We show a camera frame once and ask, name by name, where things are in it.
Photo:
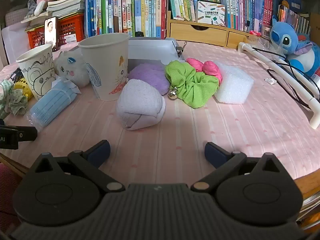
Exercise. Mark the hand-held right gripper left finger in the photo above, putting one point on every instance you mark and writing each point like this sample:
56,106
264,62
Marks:
101,152

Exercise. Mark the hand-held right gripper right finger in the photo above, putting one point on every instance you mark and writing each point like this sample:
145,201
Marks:
215,153

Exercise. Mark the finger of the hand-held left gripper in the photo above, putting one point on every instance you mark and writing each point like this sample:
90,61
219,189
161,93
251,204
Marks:
27,133

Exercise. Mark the green plaid scrunchie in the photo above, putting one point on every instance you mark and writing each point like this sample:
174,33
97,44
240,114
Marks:
15,102

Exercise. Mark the pack of blue face masks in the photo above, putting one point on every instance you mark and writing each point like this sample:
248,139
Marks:
52,105

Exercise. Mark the yellow sequin scrunchie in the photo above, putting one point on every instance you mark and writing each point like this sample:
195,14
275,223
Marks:
22,87

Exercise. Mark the paper cup with black drawing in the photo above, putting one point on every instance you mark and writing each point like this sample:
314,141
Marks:
37,75

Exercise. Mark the white sock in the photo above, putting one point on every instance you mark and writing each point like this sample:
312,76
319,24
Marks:
140,105

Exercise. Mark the white foam block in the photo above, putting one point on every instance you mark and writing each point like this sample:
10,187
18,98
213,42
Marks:
235,85

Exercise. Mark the green scrunchie with bell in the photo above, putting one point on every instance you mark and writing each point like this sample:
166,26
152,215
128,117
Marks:
192,85

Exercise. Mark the white plush cat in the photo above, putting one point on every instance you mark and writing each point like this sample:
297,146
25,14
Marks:
71,70

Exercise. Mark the pink scrunchie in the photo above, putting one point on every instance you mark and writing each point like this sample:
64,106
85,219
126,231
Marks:
210,68

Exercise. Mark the paper cup with dog drawing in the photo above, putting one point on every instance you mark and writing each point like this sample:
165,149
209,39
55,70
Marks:
107,65

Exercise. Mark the purple fluffy pad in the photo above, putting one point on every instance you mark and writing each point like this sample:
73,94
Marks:
150,76

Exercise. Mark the grey cardboard box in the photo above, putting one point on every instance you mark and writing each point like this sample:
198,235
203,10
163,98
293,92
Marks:
150,48

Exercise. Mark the pink striped tablecloth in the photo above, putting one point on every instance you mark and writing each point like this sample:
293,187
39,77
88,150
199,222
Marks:
175,120

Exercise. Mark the person's pink clothing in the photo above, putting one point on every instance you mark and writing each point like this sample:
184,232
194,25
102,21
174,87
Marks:
7,192

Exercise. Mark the white bag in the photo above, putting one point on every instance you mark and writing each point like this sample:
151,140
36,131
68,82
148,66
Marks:
15,45

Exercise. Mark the small crumpled white paper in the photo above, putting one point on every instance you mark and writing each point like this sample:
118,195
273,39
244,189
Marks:
270,81

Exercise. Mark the smartphone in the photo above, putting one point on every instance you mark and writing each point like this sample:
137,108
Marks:
51,33

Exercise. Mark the white tube stand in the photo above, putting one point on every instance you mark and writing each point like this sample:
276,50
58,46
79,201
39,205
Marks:
282,67

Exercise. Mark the metal binder clip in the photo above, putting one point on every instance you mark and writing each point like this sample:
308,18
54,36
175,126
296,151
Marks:
180,48

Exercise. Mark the red plastic crate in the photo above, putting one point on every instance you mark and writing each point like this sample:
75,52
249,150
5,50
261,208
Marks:
72,30

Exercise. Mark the clear plastic bag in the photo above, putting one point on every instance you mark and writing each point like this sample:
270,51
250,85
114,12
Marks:
267,46

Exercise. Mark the wooden drawer organizer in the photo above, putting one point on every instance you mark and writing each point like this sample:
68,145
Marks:
195,32

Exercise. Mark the small black box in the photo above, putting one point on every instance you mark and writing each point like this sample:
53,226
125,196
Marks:
140,34

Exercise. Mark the small pink toy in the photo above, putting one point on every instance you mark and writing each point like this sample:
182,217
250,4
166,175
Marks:
255,33

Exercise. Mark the blue alien plush toy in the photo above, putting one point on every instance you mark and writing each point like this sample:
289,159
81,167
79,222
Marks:
287,42

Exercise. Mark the stack of paper workbooks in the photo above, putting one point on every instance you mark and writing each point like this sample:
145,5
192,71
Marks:
67,2

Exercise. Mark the white pencil print box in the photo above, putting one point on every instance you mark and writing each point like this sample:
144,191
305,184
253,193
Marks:
210,13

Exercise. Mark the row of upright books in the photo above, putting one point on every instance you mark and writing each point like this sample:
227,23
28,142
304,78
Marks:
125,12

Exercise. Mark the row of blue purple books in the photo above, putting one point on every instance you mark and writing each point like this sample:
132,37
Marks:
245,10

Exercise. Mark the row of colourful slim books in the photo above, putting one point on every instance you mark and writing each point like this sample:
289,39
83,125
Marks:
292,20

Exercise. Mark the brown cardboard box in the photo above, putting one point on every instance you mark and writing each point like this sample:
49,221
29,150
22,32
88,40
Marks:
315,28

